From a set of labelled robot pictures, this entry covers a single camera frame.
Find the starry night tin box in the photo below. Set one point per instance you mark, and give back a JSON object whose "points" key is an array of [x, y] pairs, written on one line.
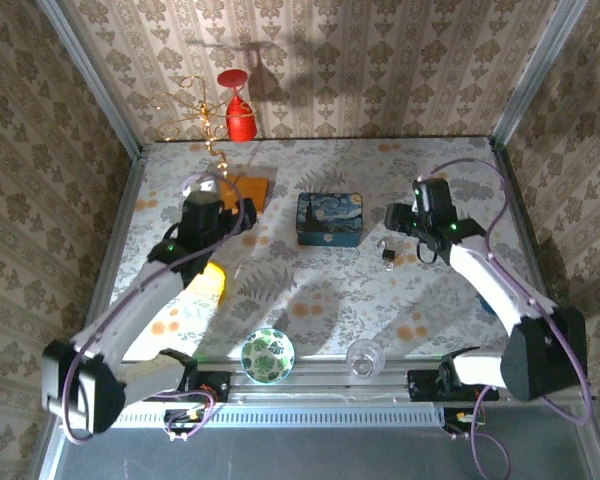
{"points": [[330, 215]]}

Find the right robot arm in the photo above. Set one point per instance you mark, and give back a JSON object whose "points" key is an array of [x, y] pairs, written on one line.
{"points": [[500, 290]]}

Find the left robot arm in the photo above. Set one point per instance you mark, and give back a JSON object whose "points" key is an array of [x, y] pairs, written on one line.
{"points": [[130, 310]]}

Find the yellow plastic cup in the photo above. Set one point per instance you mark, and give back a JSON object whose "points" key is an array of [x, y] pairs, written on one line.
{"points": [[210, 285]]}

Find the blue round object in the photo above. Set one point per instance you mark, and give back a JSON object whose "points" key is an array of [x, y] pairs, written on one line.
{"points": [[486, 304]]}

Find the red wine glass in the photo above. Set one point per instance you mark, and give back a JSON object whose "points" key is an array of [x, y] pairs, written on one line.
{"points": [[240, 117]]}

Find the floral patterned tablecloth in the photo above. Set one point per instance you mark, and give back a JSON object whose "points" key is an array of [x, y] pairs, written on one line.
{"points": [[305, 300]]}

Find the green leaf pattern bowl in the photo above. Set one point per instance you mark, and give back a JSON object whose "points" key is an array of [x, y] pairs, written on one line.
{"points": [[267, 355]]}

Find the clear drinking glass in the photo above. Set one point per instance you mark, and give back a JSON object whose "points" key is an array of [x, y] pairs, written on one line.
{"points": [[365, 360]]}

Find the black connector box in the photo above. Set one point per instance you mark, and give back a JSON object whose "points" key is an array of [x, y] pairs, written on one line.
{"points": [[457, 419], [180, 419]]}

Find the grey metal sheet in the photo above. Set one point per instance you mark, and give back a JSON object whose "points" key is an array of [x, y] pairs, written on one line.
{"points": [[305, 455]]}

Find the aluminium side rail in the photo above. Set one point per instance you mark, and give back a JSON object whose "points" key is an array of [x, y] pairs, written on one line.
{"points": [[115, 235], [525, 215]]}

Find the aluminium frame post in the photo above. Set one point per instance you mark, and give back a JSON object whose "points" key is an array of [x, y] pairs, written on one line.
{"points": [[535, 70], [90, 75]]}

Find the aluminium cross rail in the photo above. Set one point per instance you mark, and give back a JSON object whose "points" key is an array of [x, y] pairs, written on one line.
{"points": [[320, 385]]}

